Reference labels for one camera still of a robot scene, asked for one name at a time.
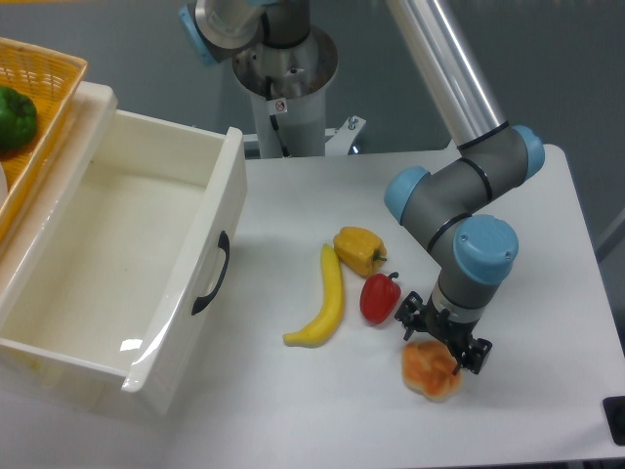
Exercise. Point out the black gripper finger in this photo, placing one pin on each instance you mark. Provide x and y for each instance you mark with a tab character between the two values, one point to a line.
471	354
408	314

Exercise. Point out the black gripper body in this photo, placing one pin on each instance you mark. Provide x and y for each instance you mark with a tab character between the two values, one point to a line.
452	325

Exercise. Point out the round orange knotted bread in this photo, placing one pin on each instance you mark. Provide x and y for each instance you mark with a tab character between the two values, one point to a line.
428	368

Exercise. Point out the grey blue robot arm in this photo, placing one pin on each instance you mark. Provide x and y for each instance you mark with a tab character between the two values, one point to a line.
443	211

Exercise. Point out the red bell pepper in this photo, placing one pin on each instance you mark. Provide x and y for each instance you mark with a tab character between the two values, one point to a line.
379	296

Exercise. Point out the yellow bell pepper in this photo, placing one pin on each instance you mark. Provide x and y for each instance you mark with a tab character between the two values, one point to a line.
361	250

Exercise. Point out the yellow banana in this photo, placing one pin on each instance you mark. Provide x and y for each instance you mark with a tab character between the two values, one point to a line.
322	327

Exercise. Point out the black object at table edge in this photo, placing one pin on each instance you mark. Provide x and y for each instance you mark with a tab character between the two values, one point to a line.
614	410

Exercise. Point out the white plastic drawer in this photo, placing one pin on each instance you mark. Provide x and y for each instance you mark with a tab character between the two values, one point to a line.
122	291

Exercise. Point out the white drawer cabinet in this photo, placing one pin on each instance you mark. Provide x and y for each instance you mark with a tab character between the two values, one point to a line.
90	111

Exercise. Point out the orange woven basket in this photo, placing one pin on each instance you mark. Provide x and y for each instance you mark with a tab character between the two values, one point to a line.
49	78

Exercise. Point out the green bell pepper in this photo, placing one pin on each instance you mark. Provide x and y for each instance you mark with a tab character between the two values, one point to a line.
18	119

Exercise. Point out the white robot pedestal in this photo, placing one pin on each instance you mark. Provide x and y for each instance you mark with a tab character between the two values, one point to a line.
287	90

